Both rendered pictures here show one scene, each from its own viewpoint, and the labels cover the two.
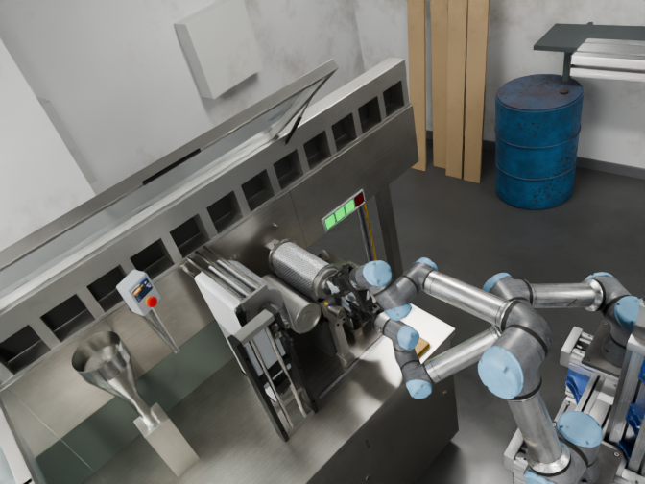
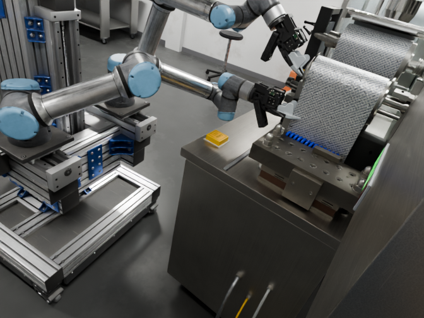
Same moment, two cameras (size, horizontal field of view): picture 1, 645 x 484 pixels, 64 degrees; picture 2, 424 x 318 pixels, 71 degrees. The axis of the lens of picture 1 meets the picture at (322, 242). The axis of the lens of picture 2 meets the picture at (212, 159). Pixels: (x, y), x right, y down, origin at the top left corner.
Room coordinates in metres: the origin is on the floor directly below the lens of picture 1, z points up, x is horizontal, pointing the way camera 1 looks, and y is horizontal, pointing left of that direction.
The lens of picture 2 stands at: (2.17, -0.75, 1.54)
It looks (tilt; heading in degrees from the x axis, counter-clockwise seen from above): 34 degrees down; 151
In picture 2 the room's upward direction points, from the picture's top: 13 degrees clockwise
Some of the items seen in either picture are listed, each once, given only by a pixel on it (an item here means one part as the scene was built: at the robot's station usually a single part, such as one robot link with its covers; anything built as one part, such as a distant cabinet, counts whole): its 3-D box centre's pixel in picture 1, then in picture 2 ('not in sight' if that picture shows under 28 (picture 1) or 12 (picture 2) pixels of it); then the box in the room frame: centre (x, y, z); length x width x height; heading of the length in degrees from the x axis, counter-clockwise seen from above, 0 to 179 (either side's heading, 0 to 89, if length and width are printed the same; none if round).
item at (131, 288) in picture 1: (141, 293); not in sight; (1.07, 0.50, 1.66); 0.07 x 0.07 x 0.10; 50
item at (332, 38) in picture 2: (272, 313); (334, 40); (1.18, 0.22, 1.34); 0.06 x 0.06 x 0.06; 33
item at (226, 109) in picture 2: (405, 354); (226, 105); (1.12, -0.17, 1.01); 0.11 x 0.08 x 0.11; 1
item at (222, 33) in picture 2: not in sight; (226, 57); (-1.75, 1.24, 0.34); 0.56 x 0.54 x 0.67; 55
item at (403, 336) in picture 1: (401, 334); (232, 85); (1.14, -0.17, 1.11); 0.11 x 0.08 x 0.09; 33
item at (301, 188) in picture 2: not in sight; (301, 189); (1.63, -0.11, 0.97); 0.10 x 0.03 x 0.11; 33
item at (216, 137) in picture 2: (417, 345); (217, 137); (1.23, -0.24, 0.91); 0.07 x 0.07 x 0.02; 33
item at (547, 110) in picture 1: (536, 142); not in sight; (3.02, -1.66, 0.41); 0.56 x 0.54 x 0.81; 40
